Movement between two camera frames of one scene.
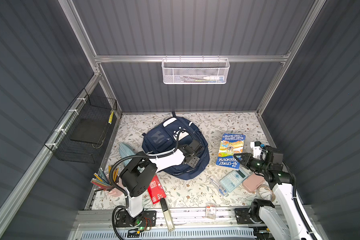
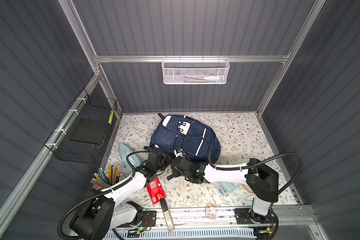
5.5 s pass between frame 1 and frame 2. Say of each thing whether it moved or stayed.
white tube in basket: stayed
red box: stayed
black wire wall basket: stayed
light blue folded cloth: stayed
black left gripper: moved
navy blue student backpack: moved
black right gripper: moved
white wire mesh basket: stayed
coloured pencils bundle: stayed
